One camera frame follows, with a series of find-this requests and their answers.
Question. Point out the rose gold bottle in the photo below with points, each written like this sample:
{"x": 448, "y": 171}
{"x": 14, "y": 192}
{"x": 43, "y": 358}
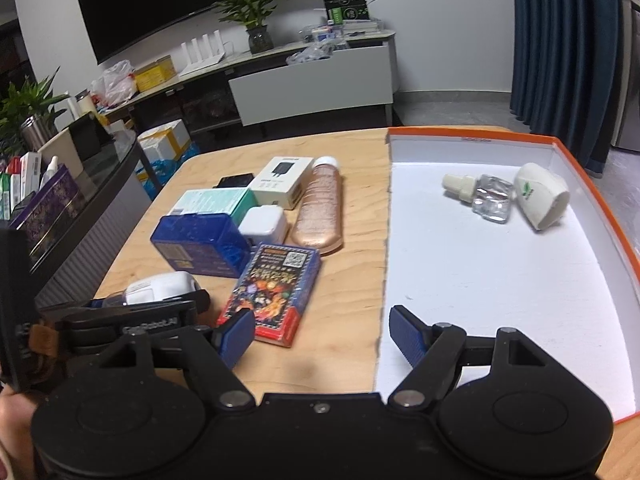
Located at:
{"x": 320, "y": 205}

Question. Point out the white television cabinet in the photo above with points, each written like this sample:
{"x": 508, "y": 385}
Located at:
{"x": 310, "y": 85}

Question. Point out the black square box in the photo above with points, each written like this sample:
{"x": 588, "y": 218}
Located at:
{"x": 87, "y": 135}

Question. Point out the steel tumbler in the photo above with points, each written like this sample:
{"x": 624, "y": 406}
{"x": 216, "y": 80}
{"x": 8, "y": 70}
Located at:
{"x": 36, "y": 132}

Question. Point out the dark glass side table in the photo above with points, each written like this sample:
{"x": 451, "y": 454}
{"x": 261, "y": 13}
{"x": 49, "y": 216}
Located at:
{"x": 90, "y": 200}

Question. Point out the teal and white box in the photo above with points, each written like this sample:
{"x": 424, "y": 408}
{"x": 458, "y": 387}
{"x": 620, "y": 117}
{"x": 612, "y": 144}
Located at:
{"x": 212, "y": 202}

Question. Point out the dark blue curtain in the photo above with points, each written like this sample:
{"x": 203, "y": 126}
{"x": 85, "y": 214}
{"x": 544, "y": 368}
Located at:
{"x": 560, "y": 60}

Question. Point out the small black box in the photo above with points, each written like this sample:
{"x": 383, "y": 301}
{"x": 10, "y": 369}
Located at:
{"x": 236, "y": 181}

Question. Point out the clear plastic packets pile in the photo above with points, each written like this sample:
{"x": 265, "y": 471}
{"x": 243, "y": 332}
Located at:
{"x": 315, "y": 52}

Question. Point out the colourful card box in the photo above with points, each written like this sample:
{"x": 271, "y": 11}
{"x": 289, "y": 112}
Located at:
{"x": 272, "y": 292}

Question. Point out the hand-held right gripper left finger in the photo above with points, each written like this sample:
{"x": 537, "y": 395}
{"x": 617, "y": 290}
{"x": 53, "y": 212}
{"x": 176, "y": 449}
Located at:
{"x": 236, "y": 337}

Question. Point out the white charger box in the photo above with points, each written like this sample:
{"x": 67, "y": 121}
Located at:
{"x": 280, "y": 180}

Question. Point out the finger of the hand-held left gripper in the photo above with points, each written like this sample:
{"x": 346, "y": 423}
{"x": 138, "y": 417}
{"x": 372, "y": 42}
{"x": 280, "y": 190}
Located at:
{"x": 202, "y": 305}

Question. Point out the potted green plant glass vase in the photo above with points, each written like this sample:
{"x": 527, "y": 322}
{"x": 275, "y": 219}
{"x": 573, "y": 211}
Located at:
{"x": 252, "y": 10}

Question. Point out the purple patterned tissue box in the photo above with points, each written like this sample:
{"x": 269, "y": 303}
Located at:
{"x": 47, "y": 205}

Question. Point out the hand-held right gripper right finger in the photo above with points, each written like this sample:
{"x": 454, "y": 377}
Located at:
{"x": 406, "y": 335}

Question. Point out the orange and white box tray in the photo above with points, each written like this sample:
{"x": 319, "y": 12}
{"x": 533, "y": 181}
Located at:
{"x": 490, "y": 280}

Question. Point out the yellow box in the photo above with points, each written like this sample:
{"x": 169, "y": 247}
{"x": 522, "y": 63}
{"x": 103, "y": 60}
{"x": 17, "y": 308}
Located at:
{"x": 155, "y": 74}

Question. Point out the white plug-in device with brown bottle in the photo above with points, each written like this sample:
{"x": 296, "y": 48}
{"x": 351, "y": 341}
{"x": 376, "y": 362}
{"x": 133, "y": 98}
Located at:
{"x": 157, "y": 287}

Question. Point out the clear liquid refill bottle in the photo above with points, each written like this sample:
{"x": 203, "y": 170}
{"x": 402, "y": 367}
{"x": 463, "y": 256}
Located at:
{"x": 487, "y": 197}

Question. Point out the dark blue box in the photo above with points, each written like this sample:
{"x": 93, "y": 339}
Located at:
{"x": 200, "y": 245}

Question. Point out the white charger cube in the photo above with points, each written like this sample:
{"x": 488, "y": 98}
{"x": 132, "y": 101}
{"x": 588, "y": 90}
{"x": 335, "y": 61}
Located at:
{"x": 262, "y": 225}

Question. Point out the white router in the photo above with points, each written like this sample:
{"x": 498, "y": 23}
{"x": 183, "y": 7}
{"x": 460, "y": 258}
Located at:
{"x": 200, "y": 55}

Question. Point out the white plastic bag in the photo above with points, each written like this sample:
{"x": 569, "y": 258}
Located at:
{"x": 116, "y": 82}

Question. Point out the black and green box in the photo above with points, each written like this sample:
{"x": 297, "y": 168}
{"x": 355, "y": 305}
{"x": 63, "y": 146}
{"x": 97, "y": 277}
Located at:
{"x": 346, "y": 6}

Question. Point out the person's left hand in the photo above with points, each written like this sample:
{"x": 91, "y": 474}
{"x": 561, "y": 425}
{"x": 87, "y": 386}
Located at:
{"x": 12, "y": 435}

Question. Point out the white dropper bottle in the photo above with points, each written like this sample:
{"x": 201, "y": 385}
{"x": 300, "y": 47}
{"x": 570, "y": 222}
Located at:
{"x": 50, "y": 172}

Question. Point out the leafy plant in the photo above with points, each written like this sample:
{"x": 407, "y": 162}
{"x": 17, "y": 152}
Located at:
{"x": 27, "y": 102}

